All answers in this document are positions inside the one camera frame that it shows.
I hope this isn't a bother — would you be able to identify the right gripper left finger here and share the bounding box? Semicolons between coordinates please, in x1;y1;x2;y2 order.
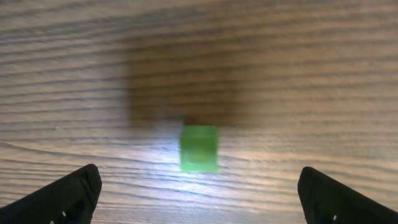
0;164;103;224

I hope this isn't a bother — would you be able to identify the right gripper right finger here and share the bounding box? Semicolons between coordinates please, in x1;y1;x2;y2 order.
297;166;398;224

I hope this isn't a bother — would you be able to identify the green cube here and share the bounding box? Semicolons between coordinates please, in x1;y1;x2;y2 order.
179;124;220;173

